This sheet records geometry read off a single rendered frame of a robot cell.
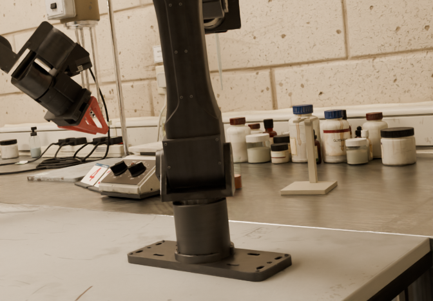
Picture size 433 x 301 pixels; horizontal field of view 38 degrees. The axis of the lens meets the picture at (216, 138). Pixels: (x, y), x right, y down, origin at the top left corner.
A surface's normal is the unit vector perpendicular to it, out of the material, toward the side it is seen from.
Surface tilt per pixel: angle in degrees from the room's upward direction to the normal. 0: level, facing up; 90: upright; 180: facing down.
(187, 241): 90
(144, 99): 90
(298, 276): 0
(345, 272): 0
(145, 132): 90
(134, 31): 90
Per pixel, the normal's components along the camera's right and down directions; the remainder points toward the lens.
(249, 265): -0.10, -0.99
